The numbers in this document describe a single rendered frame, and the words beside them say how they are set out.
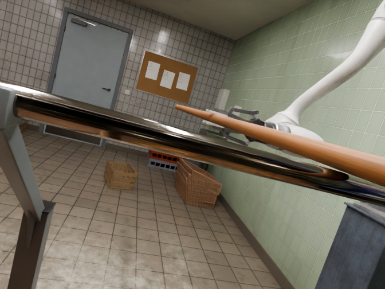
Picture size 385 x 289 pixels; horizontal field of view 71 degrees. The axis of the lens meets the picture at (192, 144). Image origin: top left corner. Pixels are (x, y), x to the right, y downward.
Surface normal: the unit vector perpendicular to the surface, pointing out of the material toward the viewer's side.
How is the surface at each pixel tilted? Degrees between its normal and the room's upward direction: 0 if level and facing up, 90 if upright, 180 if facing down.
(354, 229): 90
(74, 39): 90
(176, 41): 90
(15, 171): 136
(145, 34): 90
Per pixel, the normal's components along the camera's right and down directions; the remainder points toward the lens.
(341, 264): -0.94, -0.24
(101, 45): 0.19, 0.19
